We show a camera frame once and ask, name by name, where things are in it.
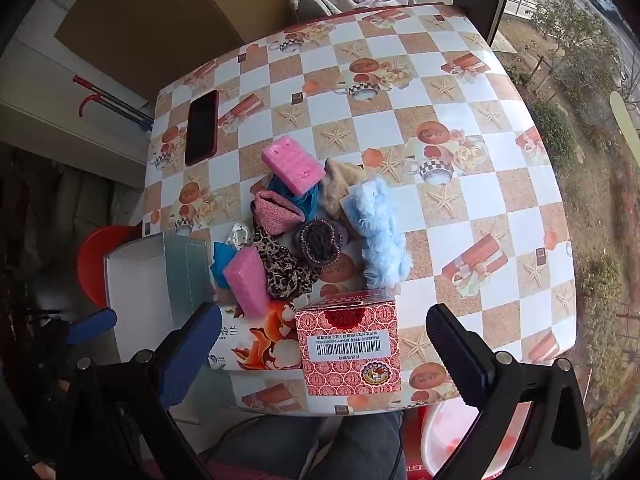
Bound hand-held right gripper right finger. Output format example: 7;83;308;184
425;303;608;480

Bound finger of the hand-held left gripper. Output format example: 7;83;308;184
64;307;118;347

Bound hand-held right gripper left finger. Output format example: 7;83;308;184
60;301;223;480

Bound grey white cardboard box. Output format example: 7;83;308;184
102;232;216;333

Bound pink navy knit sock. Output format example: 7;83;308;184
252;191;307;236

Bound dark purple knit sock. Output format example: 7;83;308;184
292;219;343;267

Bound beige fluffy cloth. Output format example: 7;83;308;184
320;158;368;221

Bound pink sponge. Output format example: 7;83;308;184
222;247;273;318
261;135;326;196

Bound red plastic stool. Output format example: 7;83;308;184
76;225;146;308

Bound orange white tissue pack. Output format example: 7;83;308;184
207;300;306;373

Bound white red basin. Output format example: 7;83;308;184
420;400;531;480

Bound red patterned box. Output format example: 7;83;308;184
294;288;402;397

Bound leopard print scrunchie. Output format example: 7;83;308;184
250;227;313;298

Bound clear hair clip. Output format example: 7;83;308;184
227;222;256;251

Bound person's own legs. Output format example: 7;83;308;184
207;410;406;480

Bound light blue fluffy cloth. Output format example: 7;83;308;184
345;177;413;288

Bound white cabinet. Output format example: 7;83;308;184
0;0;151;191

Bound black smartphone red case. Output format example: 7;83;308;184
184;89;221;167

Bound checkered patterned tablecloth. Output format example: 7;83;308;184
142;2;578;416

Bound brown cardboard sheet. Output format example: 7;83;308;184
54;0;321;106

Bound black cable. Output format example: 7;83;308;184
200;412;281;456

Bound red handled mop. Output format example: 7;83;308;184
72;75;153;133

